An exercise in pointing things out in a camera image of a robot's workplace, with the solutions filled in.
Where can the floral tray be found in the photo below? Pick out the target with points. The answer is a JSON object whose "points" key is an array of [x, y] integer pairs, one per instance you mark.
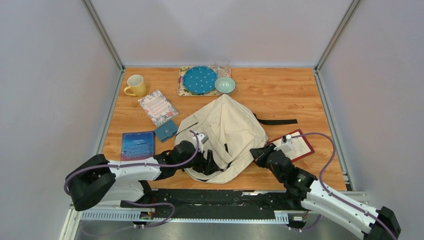
{"points": [[184, 92]]}

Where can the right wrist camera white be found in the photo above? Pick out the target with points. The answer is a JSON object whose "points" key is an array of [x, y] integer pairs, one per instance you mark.
{"points": [[286, 143]]}

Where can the beige canvas backpack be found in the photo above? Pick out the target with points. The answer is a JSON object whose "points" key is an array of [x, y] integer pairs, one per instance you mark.
{"points": [[232, 130]]}

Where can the blue polka dot plate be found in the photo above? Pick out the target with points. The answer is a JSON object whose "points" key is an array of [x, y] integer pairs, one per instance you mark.
{"points": [[199, 79]]}

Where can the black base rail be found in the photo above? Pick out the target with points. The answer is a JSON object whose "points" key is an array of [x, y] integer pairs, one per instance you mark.
{"points": [[221, 204]]}

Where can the light teal bowl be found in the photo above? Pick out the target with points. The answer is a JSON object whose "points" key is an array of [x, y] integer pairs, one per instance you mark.
{"points": [[225, 85]]}

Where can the blue Jane Eyre book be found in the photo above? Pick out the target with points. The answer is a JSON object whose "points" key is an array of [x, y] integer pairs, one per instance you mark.
{"points": [[137, 146]]}

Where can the blue leather wallet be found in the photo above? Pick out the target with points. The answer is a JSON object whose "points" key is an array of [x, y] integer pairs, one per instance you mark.
{"points": [[166, 131]]}

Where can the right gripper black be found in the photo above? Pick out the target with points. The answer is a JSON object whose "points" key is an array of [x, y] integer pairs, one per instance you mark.
{"points": [[259, 155]]}

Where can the yellow mug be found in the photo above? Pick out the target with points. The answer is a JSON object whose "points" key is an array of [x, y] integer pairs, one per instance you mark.
{"points": [[136, 86]]}

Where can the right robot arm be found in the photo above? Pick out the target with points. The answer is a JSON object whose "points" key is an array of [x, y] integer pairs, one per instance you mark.
{"points": [[305, 190]]}

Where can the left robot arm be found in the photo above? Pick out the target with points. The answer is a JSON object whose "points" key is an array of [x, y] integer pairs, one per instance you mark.
{"points": [[99, 180]]}

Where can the floral cover book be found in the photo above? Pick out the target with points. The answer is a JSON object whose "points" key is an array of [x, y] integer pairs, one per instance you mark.
{"points": [[158, 108]]}

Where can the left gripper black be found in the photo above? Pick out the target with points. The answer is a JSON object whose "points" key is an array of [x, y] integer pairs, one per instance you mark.
{"points": [[208, 167]]}

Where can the red white book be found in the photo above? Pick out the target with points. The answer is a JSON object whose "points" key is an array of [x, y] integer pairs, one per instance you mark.
{"points": [[301, 146]]}

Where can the clear drinking glass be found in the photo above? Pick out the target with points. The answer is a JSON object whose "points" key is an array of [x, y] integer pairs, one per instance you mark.
{"points": [[222, 67]]}

